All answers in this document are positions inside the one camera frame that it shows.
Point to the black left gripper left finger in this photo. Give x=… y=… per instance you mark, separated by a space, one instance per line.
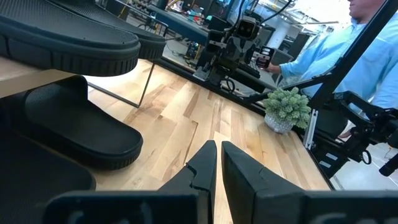
x=203 y=174

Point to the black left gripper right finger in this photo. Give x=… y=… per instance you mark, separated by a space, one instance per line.
x=248 y=193

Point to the black rubber slide sandal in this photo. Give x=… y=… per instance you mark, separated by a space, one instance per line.
x=149 y=46
x=62 y=37
x=31 y=180
x=77 y=130

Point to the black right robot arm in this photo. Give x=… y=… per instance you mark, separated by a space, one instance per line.
x=357 y=105

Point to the wooden shelf board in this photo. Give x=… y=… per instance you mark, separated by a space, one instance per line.
x=18 y=81

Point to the green plant in speckled pot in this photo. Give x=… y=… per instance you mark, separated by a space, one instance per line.
x=286 y=104

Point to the person's hand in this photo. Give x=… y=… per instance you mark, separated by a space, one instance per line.
x=273 y=68

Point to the dark blue table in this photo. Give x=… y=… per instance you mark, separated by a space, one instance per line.
x=183 y=25

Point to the person in light blue shirt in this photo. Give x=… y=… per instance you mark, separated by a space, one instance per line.
x=357 y=49

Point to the silver metal bracket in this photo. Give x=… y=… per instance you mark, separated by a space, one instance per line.
x=311 y=129

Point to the black metal shelf frame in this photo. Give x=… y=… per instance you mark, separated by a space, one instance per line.
x=146 y=85

